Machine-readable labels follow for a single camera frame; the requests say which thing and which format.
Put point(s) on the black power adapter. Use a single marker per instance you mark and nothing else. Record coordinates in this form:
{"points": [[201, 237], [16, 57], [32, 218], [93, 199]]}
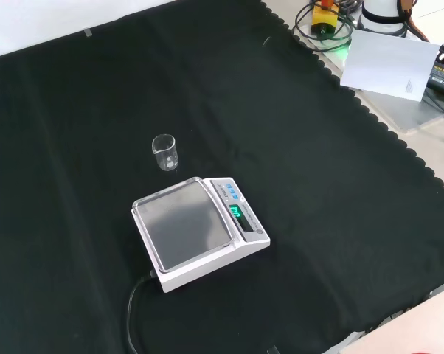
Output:
{"points": [[443, 77]]}

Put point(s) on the white electronic balance steel pan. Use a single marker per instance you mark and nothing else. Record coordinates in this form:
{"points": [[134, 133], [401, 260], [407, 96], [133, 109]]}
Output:
{"points": [[185, 221]]}

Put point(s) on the black bench cloth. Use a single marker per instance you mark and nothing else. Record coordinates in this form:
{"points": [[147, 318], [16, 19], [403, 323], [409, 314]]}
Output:
{"points": [[318, 184]]}

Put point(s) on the yellow stop button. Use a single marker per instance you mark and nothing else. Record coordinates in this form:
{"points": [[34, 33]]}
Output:
{"points": [[323, 16]]}

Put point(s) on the grey metal base plate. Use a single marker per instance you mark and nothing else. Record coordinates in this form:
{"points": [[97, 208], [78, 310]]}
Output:
{"points": [[402, 114]]}

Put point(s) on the small clear cloth clip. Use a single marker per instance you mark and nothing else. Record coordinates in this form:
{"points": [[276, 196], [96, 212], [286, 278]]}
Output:
{"points": [[87, 32]]}

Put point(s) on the small clear glass beaker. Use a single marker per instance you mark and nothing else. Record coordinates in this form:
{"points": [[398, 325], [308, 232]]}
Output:
{"points": [[166, 162]]}

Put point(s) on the pale board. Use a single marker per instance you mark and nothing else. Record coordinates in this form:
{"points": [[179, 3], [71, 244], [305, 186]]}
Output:
{"points": [[388, 66]]}

